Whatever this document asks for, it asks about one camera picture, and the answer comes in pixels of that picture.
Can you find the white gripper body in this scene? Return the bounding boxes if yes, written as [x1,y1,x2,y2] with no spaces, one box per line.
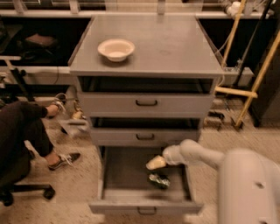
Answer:
[162,145,186,165]

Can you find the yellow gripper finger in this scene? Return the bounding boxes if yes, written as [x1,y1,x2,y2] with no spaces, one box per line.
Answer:
[146,156,166,170]

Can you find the crushed green can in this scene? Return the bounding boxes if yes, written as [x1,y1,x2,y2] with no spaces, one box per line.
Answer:
[148,173,171,190]

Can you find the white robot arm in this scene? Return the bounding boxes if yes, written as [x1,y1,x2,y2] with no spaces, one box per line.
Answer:
[146,139,280,224]

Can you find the grey bottom drawer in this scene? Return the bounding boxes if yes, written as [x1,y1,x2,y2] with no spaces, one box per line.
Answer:
[89,147,203,215]

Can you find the grey drawer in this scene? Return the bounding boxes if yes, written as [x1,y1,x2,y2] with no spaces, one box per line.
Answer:
[89,147,203,215]
[90,117,200,147]
[78,76,214,118]

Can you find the grey middle drawer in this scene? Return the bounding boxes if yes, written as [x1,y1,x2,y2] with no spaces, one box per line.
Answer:
[90,117,200,147]

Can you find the grey drawer cabinet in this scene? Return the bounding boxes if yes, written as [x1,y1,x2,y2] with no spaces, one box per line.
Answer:
[67,14,226,165]

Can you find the grey top drawer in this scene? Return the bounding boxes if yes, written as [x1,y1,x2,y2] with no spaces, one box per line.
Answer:
[78,76,214,118]

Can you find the grey dustpan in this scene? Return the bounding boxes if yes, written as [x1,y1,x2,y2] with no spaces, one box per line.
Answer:
[59,119,88,137]

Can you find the black white sneaker near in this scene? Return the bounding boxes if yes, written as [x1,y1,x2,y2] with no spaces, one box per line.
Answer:
[48,152,81,171]

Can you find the black white sneaker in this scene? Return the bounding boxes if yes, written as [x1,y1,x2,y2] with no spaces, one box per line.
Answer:
[46,93,67,118]
[48,152,81,171]

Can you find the black white sneaker far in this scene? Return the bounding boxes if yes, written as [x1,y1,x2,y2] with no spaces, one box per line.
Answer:
[46,93,67,118]

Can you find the white paper bowl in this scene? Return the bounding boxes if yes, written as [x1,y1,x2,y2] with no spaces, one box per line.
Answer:
[97,38,135,62]

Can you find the seated person black trousers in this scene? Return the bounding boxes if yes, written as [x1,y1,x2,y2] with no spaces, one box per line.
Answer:
[0,101,59,169]

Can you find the black office chair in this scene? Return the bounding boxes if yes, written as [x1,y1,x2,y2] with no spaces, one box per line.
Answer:
[0,150,55,207]

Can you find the white plastic jug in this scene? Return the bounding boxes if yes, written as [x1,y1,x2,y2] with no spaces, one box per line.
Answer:
[224,1,241,18]

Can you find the black tripod stand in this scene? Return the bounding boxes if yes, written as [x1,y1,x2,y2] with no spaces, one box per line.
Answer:
[0,55,35,102]

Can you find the dark bag under bench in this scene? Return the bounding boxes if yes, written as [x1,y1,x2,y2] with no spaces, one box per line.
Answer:
[17,33,59,60]

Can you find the wooden ladder frame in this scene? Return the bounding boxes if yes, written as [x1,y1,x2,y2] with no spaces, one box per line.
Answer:
[214,0,280,130]

